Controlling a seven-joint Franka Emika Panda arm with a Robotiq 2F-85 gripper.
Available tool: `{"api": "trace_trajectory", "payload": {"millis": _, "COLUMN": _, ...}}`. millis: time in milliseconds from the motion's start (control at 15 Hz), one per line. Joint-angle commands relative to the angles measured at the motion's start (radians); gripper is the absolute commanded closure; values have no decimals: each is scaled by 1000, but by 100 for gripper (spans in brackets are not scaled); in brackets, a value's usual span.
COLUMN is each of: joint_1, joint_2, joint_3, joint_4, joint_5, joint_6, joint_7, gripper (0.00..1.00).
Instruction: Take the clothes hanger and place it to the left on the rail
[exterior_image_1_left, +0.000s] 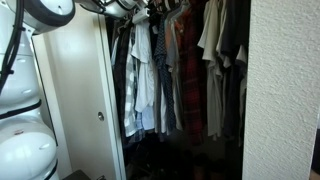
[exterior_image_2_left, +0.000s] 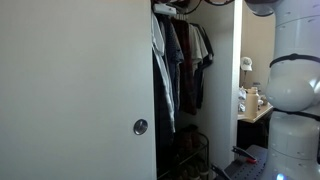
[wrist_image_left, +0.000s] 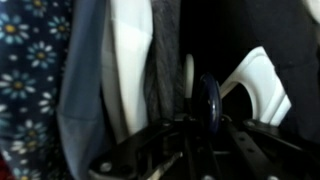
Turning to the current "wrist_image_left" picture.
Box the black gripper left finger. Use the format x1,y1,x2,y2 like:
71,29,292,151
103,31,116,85
88,114,201,180

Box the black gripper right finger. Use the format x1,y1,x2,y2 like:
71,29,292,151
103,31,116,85
213,114,320,180

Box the wide white plastic hanger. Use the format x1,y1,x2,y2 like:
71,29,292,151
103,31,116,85
219,45,293,127

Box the thin white plastic hanger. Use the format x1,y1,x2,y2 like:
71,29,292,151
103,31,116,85
184,53,195,100

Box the blue grey shirt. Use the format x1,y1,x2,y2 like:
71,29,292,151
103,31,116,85
55,0,114,180

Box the white garment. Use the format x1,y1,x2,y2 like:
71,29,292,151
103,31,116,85
100,0,155,145

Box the grey garment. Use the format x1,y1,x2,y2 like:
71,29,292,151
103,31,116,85
143,0,186,124

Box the dark navy garment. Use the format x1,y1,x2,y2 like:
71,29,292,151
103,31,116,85
179,0,320,145

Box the navy floral print shirt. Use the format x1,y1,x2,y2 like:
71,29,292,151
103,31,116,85
0,0,74,180

